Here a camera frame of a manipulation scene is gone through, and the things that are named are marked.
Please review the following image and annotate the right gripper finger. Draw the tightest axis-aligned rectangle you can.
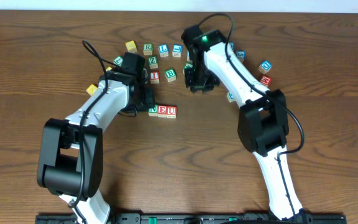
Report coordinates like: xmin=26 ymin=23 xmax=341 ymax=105
xmin=184 ymin=67 xmax=194 ymax=93
xmin=202 ymin=77 xmax=220 ymax=93

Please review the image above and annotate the green N block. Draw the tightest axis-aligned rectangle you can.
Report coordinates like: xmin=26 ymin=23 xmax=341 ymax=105
xmin=148 ymin=105 xmax=158 ymax=116

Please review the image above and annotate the red E block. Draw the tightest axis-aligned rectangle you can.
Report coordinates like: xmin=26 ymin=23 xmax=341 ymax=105
xmin=157 ymin=105 xmax=167 ymax=118

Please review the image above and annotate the red U block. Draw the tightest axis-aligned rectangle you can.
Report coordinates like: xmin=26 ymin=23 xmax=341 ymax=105
xmin=167 ymin=106 xmax=177 ymax=119

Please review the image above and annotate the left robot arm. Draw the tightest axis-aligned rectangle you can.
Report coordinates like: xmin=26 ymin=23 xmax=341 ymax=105
xmin=35 ymin=68 xmax=154 ymax=224

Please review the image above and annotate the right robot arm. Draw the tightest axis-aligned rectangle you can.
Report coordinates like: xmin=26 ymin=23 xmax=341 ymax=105
xmin=181 ymin=26 xmax=303 ymax=222

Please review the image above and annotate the blue P block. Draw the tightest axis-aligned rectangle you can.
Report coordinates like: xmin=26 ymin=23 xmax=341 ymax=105
xmin=186 ymin=50 xmax=191 ymax=62

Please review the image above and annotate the green B block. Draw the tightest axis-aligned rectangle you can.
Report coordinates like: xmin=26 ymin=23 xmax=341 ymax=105
xmin=165 ymin=68 xmax=177 ymax=82

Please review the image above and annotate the red I block upright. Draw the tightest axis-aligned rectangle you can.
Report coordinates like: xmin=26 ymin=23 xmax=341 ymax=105
xmin=150 ymin=72 xmax=160 ymax=84

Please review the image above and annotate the blue I block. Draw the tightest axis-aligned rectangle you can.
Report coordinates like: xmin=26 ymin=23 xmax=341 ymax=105
xmin=226 ymin=92 xmax=235 ymax=103

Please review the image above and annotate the blue L block rotated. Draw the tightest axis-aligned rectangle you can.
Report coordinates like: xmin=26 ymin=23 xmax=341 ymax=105
xmin=172 ymin=44 xmax=183 ymax=58

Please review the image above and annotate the blue L block upright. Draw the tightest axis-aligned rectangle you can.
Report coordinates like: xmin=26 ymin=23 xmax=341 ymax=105
xmin=158 ymin=44 xmax=169 ymax=58

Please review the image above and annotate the green Z block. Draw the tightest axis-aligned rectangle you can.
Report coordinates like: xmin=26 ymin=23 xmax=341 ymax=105
xmin=148 ymin=56 xmax=158 ymax=70

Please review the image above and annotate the blue 5 block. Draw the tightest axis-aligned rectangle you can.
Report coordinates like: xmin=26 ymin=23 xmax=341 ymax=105
xmin=236 ymin=50 xmax=246 ymax=62

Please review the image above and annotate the green 7 block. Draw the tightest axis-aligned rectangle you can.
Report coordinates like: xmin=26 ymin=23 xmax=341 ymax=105
xmin=113 ymin=56 xmax=123 ymax=66

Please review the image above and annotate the green R block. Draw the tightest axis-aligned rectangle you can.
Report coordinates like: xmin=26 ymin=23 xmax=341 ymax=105
xmin=143 ymin=43 xmax=153 ymax=56

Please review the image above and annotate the yellow K block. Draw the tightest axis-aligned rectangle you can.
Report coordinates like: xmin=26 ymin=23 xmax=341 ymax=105
xmin=86 ymin=84 xmax=98 ymax=96

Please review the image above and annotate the yellow W block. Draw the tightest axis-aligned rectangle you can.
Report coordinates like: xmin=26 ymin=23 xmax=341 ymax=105
xmin=126 ymin=40 xmax=137 ymax=53

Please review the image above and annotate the red M block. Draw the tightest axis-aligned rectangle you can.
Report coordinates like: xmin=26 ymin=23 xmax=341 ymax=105
xmin=260 ymin=75 xmax=272 ymax=86

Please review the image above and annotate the blue Q block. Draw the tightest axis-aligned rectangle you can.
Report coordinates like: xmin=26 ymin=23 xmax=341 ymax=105
xmin=258 ymin=60 xmax=272 ymax=75

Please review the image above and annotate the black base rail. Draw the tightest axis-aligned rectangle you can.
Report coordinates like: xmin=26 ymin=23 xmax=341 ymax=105
xmin=35 ymin=213 xmax=347 ymax=224

